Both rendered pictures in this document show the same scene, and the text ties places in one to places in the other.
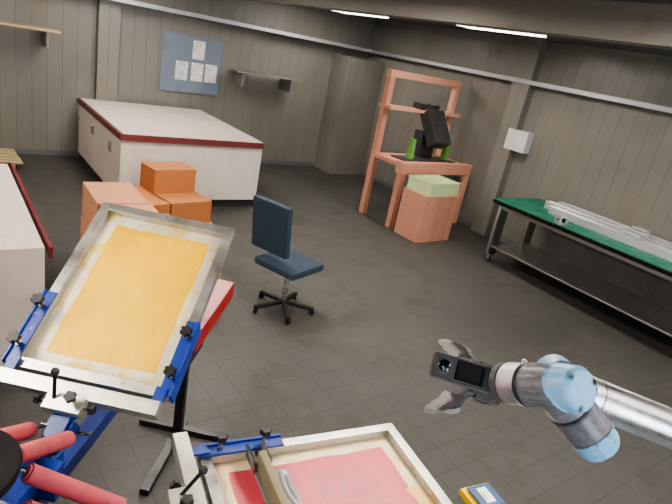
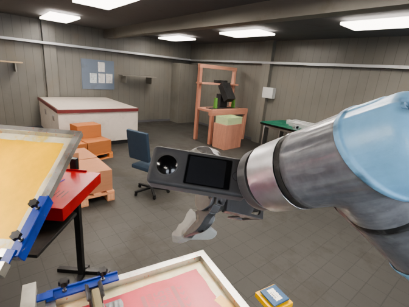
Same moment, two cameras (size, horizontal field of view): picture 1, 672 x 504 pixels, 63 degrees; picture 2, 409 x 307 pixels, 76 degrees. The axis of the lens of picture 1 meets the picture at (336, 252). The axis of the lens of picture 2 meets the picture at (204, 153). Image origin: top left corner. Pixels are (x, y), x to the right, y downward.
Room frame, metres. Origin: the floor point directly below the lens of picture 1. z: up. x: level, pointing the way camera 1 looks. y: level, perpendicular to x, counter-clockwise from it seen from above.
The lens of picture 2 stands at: (0.60, -0.26, 1.97)
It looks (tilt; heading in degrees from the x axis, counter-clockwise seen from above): 17 degrees down; 357
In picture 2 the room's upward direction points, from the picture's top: 5 degrees clockwise
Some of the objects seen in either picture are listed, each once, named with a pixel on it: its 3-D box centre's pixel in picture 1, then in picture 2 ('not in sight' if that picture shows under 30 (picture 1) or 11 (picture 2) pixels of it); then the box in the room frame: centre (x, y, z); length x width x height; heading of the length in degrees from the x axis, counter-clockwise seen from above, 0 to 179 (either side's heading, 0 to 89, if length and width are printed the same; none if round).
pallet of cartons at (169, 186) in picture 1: (154, 199); (78, 142); (6.01, 2.17, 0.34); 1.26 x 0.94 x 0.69; 130
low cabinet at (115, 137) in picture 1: (164, 151); (87, 119); (7.92, 2.76, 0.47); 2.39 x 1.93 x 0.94; 39
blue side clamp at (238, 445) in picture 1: (241, 451); (84, 289); (1.57, 0.19, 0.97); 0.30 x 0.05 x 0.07; 118
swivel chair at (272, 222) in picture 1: (288, 258); (151, 162); (4.60, 0.41, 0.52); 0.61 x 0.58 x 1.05; 128
